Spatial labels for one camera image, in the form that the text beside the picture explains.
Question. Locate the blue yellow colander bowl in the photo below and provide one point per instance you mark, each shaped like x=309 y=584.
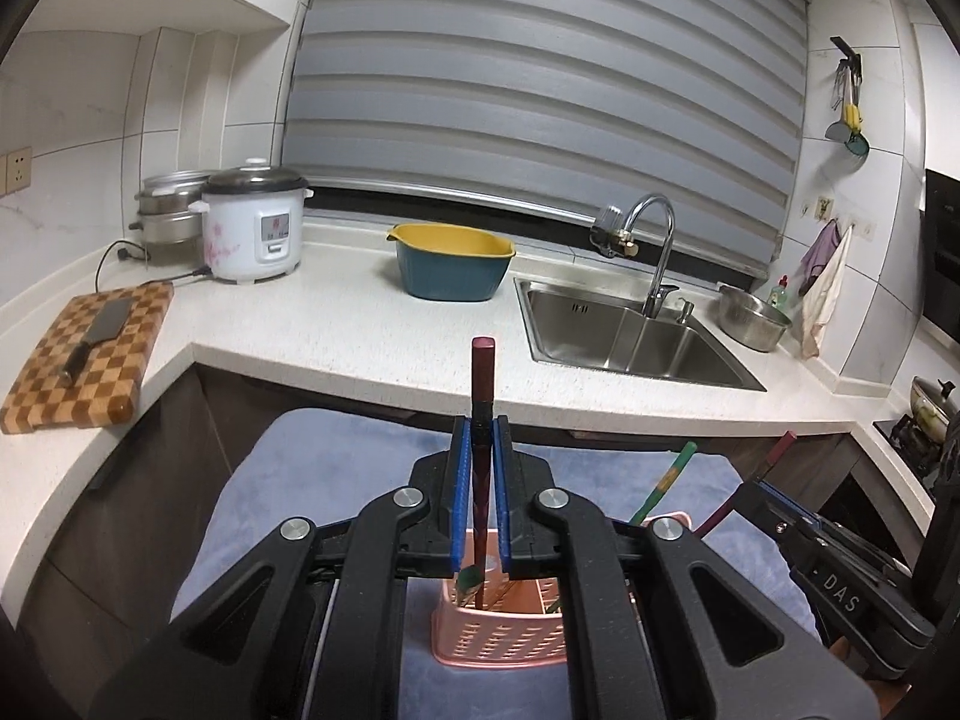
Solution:
x=449 y=263

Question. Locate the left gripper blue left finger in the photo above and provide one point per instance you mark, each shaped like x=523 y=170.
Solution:
x=461 y=451

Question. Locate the green dish soap bottle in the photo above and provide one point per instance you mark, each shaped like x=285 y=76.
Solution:
x=778 y=297

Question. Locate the dark red chopstick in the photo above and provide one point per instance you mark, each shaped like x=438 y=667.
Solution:
x=785 y=442
x=483 y=349

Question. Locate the white rice cooker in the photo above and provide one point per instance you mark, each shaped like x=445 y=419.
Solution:
x=251 y=218

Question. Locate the pink perforated utensil holder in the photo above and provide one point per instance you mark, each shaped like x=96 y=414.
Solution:
x=520 y=626

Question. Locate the checkered wooden cutting board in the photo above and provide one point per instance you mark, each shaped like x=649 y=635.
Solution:
x=88 y=368

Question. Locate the white hanging towel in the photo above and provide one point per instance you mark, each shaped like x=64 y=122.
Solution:
x=818 y=306

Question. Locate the purple hanging cloth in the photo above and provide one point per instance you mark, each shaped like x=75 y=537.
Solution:
x=816 y=259

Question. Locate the gas stove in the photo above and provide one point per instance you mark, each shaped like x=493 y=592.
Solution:
x=914 y=447

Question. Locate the stainless steamer pot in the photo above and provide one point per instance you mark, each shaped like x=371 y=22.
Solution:
x=163 y=208

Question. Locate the hanging kitchen utensils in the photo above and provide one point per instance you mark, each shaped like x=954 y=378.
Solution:
x=847 y=127

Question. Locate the black range hood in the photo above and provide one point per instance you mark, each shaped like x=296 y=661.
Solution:
x=941 y=253

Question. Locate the kitchen cleaver knife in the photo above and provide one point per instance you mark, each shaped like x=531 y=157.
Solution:
x=106 y=325

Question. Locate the wok with lid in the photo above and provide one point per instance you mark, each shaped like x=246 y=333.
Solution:
x=931 y=406

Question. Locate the grey window blind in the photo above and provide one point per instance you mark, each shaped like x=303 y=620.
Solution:
x=562 y=108

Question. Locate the green chopstick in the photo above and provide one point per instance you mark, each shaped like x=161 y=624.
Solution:
x=665 y=483

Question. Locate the blue-grey fleece mat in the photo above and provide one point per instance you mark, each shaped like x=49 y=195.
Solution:
x=325 y=466

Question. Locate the wall power socket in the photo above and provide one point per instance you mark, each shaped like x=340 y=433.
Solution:
x=16 y=170

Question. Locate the stainless steel sink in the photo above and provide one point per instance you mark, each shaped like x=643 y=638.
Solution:
x=574 y=328

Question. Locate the stainless steel mixing bowl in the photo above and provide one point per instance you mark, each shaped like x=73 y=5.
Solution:
x=749 y=321

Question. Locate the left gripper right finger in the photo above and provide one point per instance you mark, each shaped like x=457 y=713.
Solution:
x=502 y=458

